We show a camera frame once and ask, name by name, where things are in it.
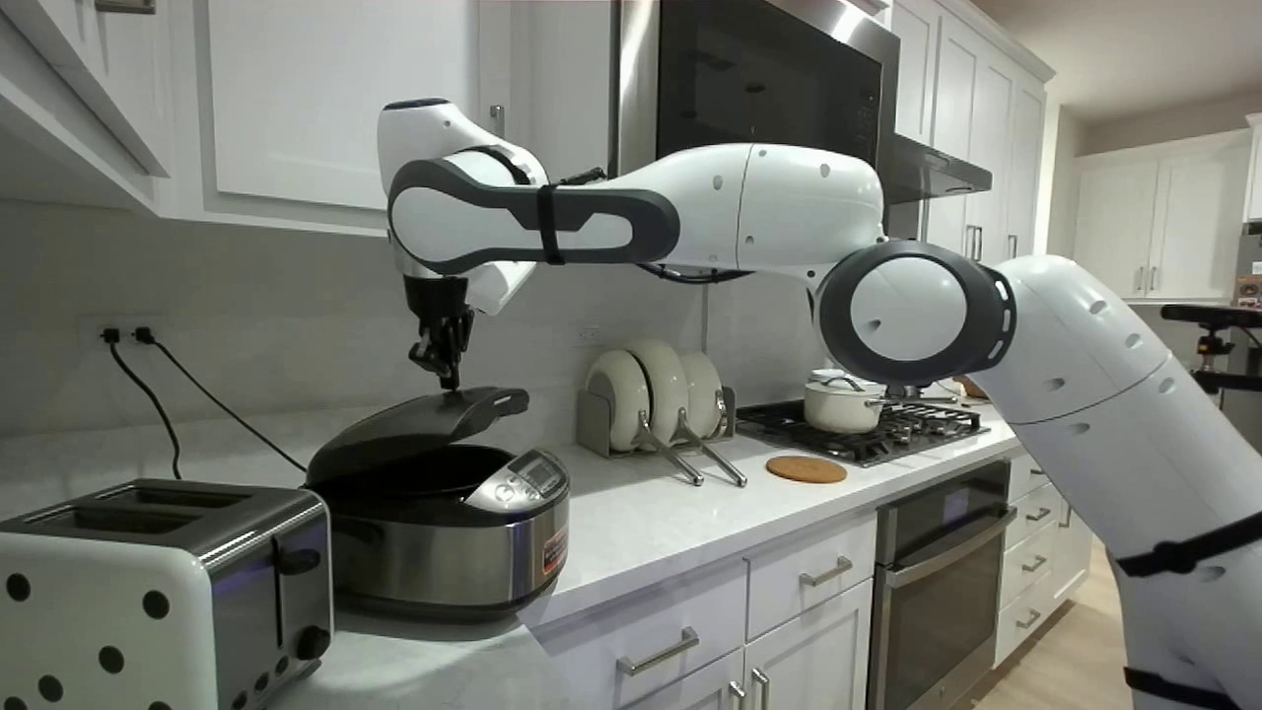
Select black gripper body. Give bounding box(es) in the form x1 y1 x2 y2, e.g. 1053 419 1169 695
397 271 478 358

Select black rice cooker lid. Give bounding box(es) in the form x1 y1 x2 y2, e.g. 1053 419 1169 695
304 383 538 499

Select stainless rice cooker body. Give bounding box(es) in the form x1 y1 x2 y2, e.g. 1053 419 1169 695
311 444 575 626

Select large cream frying pan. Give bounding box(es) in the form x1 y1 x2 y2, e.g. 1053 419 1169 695
579 349 655 457

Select white upper cabinet door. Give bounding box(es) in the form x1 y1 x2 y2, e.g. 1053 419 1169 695
192 0 514 231

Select white plates in rack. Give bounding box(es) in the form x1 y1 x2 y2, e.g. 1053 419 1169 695
676 349 730 444

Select metal pan rack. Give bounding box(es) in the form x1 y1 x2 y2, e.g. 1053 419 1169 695
572 383 751 494

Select white wide drawer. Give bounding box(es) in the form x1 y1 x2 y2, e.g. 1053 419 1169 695
541 566 751 710

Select round cork trivet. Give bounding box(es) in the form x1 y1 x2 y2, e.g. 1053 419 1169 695
762 452 854 490

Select white lidded pot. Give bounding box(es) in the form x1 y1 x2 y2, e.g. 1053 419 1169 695
801 363 892 444

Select white polka dot toaster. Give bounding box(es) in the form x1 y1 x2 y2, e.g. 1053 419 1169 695
0 479 338 710

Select stainless steel microwave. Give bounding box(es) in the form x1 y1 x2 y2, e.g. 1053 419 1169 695
608 0 905 181

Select white small drawer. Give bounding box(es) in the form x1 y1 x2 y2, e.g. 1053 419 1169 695
740 515 881 645

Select white upper corner cabinet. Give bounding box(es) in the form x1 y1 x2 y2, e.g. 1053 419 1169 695
0 0 175 216

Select stainless range hood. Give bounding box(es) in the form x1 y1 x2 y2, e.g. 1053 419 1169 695
876 129 997 245

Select stainless oven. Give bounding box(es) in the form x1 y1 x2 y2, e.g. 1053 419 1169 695
863 457 1017 710

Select white tall upper cabinets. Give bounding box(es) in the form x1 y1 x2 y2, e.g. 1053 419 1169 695
886 0 1059 270

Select white drawer stack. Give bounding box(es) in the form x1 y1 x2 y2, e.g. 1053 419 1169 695
992 452 1098 672

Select white distant upper cabinet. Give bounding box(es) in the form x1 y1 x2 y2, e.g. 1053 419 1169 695
1069 125 1254 312

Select black power cable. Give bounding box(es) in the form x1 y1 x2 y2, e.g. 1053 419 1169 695
131 323 311 473
99 323 186 487

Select black camera stand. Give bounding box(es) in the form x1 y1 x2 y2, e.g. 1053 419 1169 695
1157 302 1262 399

